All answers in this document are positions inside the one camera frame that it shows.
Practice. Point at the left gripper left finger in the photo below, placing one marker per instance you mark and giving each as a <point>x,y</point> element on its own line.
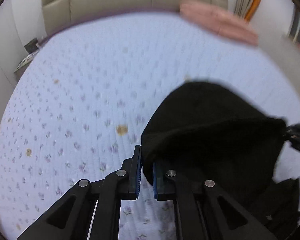
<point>90,210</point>

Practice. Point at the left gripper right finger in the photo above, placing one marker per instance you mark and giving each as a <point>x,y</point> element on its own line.
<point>205,210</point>

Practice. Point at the black hooded jacket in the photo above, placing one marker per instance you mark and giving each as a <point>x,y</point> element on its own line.
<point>206,132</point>

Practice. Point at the dark window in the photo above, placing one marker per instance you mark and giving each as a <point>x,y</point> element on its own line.
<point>294,33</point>

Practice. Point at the floral quilted bed cover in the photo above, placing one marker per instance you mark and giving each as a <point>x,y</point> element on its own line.
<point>82,104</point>

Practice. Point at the folded pink blanket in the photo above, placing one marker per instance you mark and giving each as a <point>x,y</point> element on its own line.
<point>219,21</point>

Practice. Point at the white nightstand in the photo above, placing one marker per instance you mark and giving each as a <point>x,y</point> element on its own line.
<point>32,48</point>

